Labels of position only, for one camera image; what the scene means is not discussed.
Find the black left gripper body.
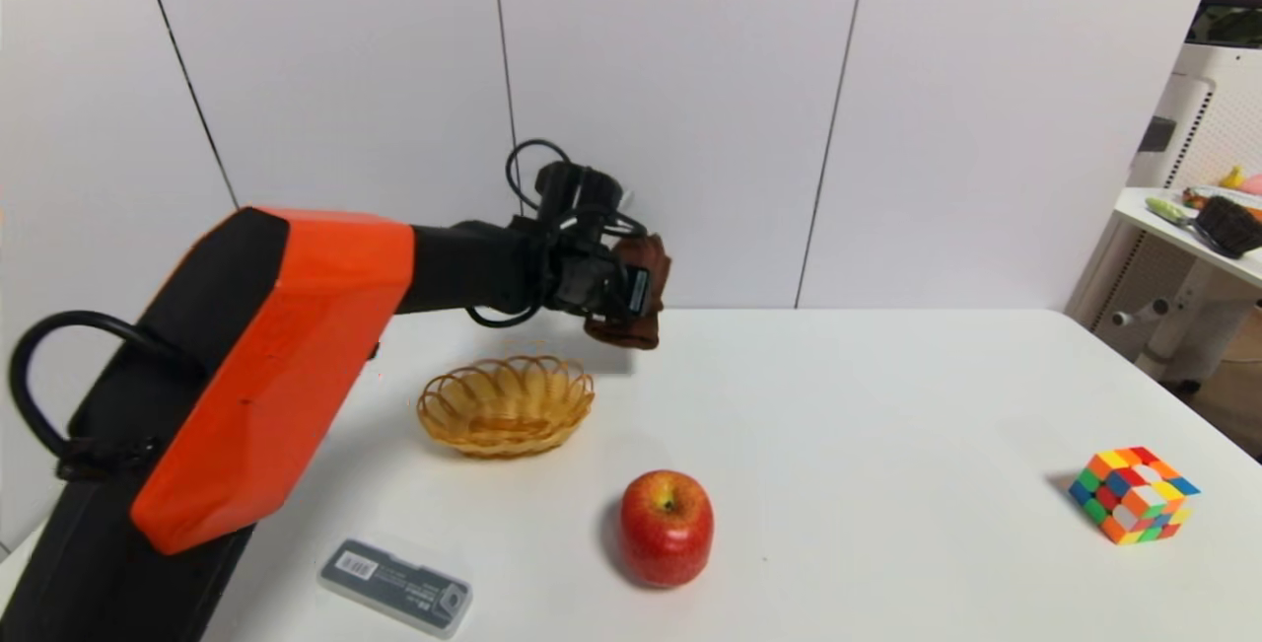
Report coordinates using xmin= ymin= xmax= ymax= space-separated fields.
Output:
xmin=559 ymin=256 xmax=652 ymax=319

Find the brown towel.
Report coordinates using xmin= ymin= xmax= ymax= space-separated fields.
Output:
xmin=584 ymin=235 xmax=672 ymax=351

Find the yellow wicker basket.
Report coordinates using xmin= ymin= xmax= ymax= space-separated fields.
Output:
xmin=416 ymin=356 xmax=596 ymax=458

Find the red apple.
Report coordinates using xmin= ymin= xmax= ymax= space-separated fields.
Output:
xmin=619 ymin=469 xmax=715 ymax=589

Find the grey plastic case with barcode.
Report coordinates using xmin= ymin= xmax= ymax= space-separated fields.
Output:
xmin=317 ymin=536 xmax=474 ymax=639

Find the white side table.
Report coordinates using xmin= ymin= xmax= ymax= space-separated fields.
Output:
xmin=1065 ymin=188 xmax=1262 ymax=387

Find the colourful puzzle cube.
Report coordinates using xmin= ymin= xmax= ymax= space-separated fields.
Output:
xmin=1068 ymin=446 xmax=1200 ymax=545

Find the black brush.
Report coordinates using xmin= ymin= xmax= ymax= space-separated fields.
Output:
xmin=1190 ymin=195 xmax=1262 ymax=260

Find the white pegboard panel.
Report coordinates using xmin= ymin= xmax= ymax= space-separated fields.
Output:
xmin=1124 ymin=45 xmax=1262 ymax=192

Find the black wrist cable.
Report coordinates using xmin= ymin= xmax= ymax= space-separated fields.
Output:
xmin=463 ymin=138 xmax=649 ymax=330

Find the black braided hose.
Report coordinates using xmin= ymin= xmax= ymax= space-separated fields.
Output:
xmin=8 ymin=311 xmax=203 ymax=481

